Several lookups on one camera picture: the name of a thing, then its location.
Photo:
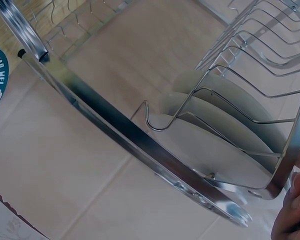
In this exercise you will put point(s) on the person's right hand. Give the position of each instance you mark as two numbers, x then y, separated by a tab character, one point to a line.
287	215

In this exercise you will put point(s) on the white plate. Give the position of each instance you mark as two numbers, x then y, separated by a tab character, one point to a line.
242	93
230	120
215	155

